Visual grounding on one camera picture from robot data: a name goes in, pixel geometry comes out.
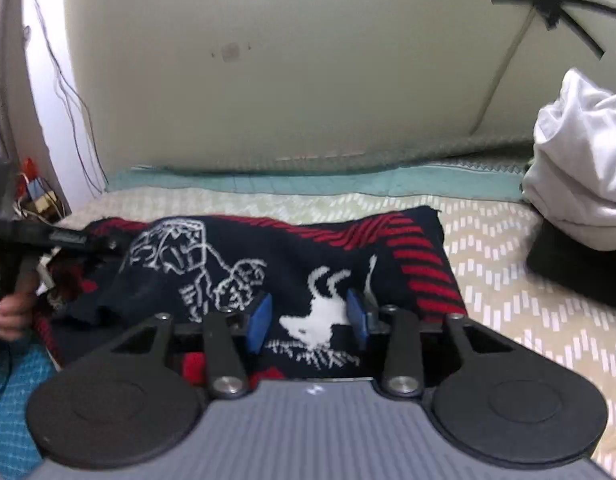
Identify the beige patterned blanket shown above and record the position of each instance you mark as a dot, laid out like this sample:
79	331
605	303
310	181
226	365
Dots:
513	310

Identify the white crumpled garment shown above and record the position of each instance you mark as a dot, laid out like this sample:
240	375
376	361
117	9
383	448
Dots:
583	170

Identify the person's left hand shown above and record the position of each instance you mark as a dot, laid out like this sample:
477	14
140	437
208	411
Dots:
13	317

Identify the grey curtain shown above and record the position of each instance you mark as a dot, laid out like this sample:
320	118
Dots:
0	60

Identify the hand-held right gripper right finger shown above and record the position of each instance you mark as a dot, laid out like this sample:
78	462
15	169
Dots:
355	317

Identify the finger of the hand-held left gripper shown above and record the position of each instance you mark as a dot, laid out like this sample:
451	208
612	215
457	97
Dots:
63	242

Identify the teal quilted mat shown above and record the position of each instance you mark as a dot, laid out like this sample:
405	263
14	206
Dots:
288	182

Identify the navy knitted sweater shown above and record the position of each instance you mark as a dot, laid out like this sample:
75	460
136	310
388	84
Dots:
288	260

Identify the small coloured clutter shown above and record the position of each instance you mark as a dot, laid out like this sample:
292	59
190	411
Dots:
38	195

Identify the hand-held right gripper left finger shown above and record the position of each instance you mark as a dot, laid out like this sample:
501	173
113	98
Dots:
259	327

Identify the black cloth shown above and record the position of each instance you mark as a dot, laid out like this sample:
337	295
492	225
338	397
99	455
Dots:
568	270

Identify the blue patterned cloth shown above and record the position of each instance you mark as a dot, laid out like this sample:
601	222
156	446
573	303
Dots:
15	410

